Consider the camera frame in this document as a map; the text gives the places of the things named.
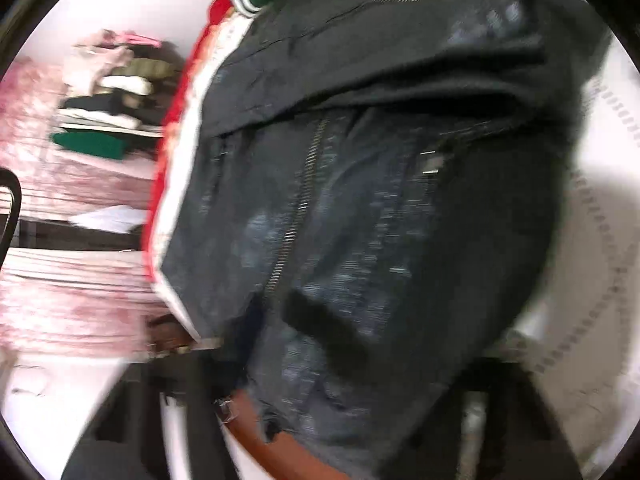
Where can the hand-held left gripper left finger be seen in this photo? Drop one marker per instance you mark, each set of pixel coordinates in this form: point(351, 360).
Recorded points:
point(200, 377)

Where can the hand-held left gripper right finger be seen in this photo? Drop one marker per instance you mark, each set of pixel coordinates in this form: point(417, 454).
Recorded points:
point(492, 387)

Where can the dark denim jacket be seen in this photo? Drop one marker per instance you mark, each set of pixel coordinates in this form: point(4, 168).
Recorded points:
point(375, 210)

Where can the pink clothes pile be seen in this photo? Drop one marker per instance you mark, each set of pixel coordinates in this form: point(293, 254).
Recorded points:
point(107, 52)

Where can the pink patterned blanket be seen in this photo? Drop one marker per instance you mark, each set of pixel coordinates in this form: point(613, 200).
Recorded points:
point(60, 300)

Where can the white paper sheet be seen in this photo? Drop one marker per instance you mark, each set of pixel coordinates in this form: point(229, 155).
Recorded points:
point(112, 219)

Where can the red and white garment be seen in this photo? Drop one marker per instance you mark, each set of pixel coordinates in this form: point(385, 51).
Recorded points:
point(172, 160)

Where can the white patterned bedsheet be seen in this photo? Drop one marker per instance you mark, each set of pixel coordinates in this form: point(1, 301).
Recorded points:
point(607, 185)

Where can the green folded garment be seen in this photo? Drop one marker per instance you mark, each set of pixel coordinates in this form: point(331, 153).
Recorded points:
point(87, 144)

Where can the black folded garment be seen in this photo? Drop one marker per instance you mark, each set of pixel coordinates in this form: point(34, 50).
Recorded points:
point(107, 107)

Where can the white folded garment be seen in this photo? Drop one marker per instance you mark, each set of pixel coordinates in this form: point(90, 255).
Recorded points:
point(125, 86)

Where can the olive folded garment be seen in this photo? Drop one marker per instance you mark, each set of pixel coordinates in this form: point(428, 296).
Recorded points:
point(152, 67)

